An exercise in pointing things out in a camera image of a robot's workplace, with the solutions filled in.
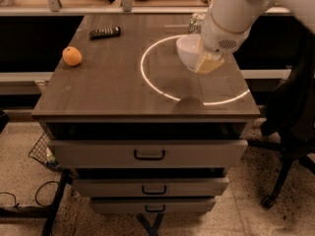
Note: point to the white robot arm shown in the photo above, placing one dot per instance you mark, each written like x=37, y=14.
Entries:
x=227, y=24

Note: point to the middle grey drawer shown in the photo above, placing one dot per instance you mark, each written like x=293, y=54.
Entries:
x=136, y=188

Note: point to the green white soda can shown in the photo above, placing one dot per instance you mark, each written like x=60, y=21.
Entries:
x=195, y=22

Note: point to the white bowl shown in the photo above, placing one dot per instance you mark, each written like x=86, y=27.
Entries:
x=188, y=49

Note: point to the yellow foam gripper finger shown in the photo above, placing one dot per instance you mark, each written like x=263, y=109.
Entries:
x=208, y=61

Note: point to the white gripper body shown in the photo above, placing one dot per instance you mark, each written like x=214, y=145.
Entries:
x=219, y=37

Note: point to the black remote control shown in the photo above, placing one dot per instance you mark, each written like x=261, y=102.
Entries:
x=105, y=33

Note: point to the black wire basket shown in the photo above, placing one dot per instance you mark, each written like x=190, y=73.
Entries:
x=41, y=153

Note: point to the bottom grey drawer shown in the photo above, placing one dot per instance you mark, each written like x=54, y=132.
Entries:
x=152, y=205

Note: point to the grey drawer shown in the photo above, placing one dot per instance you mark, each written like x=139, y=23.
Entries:
x=136, y=188
x=152, y=205
x=147, y=154

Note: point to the grey drawer cabinet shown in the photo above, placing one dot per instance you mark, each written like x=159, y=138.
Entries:
x=133, y=87

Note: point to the black stand leg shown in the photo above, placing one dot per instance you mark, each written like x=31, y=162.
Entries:
x=52, y=211

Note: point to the orange fruit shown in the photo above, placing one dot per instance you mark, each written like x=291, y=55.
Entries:
x=72, y=56

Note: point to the top grey drawer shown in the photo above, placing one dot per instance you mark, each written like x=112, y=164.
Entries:
x=147, y=154

